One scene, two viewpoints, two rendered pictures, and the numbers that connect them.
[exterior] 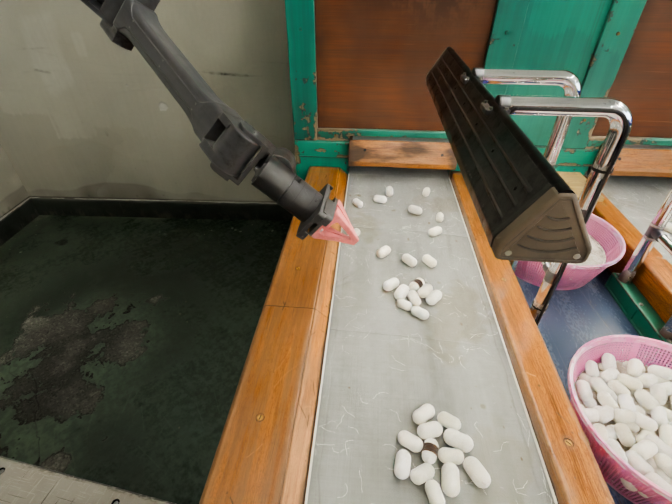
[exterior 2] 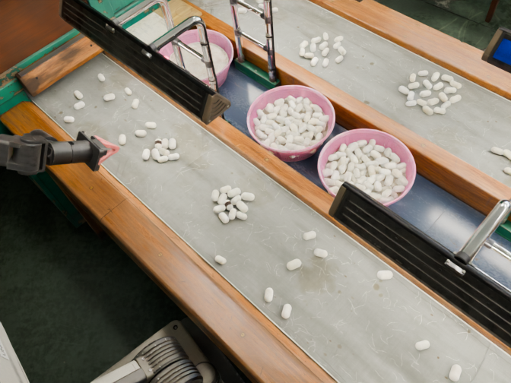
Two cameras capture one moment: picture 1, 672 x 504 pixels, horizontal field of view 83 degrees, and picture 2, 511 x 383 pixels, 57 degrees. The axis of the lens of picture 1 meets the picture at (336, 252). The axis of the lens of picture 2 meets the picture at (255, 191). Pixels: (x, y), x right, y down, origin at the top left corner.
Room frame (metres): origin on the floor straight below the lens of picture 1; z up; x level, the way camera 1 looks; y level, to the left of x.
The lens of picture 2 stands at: (-0.32, 0.29, 1.84)
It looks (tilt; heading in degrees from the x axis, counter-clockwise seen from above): 57 degrees down; 317
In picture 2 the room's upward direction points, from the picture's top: 9 degrees counter-clockwise
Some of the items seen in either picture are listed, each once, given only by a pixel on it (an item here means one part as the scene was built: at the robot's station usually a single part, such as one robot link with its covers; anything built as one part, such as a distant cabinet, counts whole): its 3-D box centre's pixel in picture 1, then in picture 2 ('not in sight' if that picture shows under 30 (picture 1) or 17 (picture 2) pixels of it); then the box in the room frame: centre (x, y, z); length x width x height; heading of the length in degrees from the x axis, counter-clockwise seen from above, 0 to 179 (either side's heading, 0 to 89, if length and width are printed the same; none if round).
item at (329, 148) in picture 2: not in sight; (364, 175); (0.00, -0.44, 0.72); 0.27 x 0.27 x 0.10
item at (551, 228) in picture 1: (476, 111); (133, 47); (0.57, -0.21, 1.08); 0.62 x 0.08 x 0.07; 175
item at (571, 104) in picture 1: (501, 218); (175, 82); (0.56, -0.29, 0.90); 0.20 x 0.19 x 0.45; 175
